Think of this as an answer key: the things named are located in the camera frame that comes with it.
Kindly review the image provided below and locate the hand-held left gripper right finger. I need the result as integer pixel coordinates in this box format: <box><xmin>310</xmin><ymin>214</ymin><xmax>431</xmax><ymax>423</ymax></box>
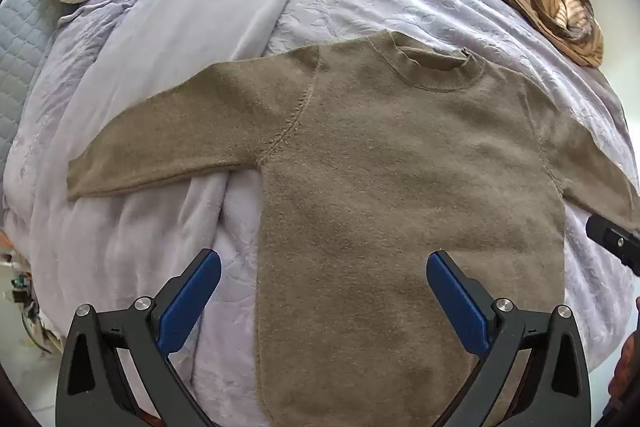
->
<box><xmin>425</xmin><ymin>249</ymin><xmax>592</xmax><ymax>427</ymax></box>

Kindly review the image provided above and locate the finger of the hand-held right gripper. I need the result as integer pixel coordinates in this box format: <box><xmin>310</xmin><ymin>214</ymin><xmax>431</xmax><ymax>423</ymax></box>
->
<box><xmin>586</xmin><ymin>214</ymin><xmax>640</xmax><ymax>278</ymax></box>

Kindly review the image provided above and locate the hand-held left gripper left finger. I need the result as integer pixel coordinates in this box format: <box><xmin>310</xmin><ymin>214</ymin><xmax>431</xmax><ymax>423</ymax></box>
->
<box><xmin>55</xmin><ymin>248</ymin><xmax>222</xmax><ymax>427</ymax></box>

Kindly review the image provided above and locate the brown knit sweater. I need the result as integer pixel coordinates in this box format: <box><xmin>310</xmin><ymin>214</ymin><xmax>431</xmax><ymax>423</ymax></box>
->
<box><xmin>66</xmin><ymin>30</ymin><xmax>640</xmax><ymax>427</ymax></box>

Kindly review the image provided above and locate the floor clutter pile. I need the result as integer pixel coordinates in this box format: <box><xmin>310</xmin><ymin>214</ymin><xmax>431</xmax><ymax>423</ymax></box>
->
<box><xmin>0</xmin><ymin>232</ymin><xmax>53</xmax><ymax>354</ymax></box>

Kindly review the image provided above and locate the tan striped garment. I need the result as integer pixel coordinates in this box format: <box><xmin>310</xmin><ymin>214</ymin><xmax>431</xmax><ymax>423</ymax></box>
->
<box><xmin>480</xmin><ymin>0</ymin><xmax>606</xmax><ymax>68</ymax></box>

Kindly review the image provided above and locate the lavender bed blanket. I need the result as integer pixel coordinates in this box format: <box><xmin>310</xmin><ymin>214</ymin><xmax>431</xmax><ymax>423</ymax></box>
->
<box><xmin>2</xmin><ymin>0</ymin><xmax>633</xmax><ymax>427</ymax></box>

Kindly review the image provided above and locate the grey quilted headboard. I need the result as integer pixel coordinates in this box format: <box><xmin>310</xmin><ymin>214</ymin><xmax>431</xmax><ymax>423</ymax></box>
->
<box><xmin>0</xmin><ymin>0</ymin><xmax>143</xmax><ymax>168</ymax></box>

